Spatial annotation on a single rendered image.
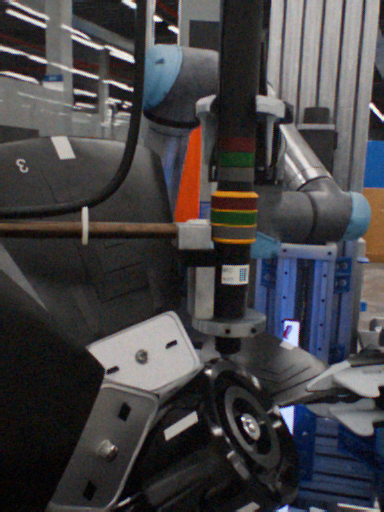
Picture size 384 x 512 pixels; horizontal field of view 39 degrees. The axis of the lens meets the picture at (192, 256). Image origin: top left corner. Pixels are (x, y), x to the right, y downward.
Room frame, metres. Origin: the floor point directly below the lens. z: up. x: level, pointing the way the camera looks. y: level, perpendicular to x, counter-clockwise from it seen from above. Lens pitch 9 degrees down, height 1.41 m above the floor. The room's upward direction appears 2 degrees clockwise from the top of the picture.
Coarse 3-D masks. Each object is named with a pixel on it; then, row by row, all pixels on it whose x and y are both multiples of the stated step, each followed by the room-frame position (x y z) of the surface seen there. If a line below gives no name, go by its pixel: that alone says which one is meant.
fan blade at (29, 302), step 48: (0, 288) 0.31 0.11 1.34; (0, 336) 0.30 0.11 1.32; (48, 336) 0.32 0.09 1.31; (0, 384) 0.29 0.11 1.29; (48, 384) 0.32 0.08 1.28; (96, 384) 0.34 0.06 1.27; (0, 432) 0.29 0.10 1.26; (48, 432) 0.32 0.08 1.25; (0, 480) 0.30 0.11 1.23; (48, 480) 0.32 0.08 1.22
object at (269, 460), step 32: (192, 384) 0.38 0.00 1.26; (224, 384) 0.42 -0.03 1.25; (256, 384) 0.44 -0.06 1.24; (160, 416) 0.38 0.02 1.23; (224, 416) 0.38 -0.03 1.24; (256, 416) 0.42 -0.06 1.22; (160, 448) 0.37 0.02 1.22; (192, 448) 0.35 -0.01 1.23; (224, 448) 0.34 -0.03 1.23; (256, 448) 0.39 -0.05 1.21; (288, 448) 0.41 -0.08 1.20; (128, 480) 0.39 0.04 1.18; (160, 480) 0.36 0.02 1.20; (192, 480) 0.35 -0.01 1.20; (224, 480) 0.34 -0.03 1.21; (256, 480) 0.34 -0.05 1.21; (288, 480) 0.38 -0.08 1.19
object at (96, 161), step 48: (0, 144) 0.56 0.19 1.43; (48, 144) 0.58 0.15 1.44; (96, 144) 0.61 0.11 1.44; (0, 192) 0.52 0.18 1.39; (48, 192) 0.54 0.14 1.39; (96, 192) 0.55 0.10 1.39; (144, 192) 0.58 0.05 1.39; (0, 240) 0.50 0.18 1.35; (48, 240) 0.51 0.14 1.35; (96, 240) 0.52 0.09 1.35; (144, 240) 0.53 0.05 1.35; (48, 288) 0.48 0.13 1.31; (96, 288) 0.49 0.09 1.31; (144, 288) 0.49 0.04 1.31; (96, 336) 0.46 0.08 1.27
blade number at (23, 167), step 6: (18, 156) 0.55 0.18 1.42; (24, 156) 0.56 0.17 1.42; (12, 162) 0.55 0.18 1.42; (18, 162) 0.55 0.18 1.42; (24, 162) 0.55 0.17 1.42; (30, 162) 0.55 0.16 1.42; (18, 168) 0.55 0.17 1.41; (24, 168) 0.55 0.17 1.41; (30, 168) 0.55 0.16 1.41; (18, 174) 0.54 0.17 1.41; (24, 174) 0.54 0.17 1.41; (30, 174) 0.55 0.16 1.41; (36, 174) 0.55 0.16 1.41
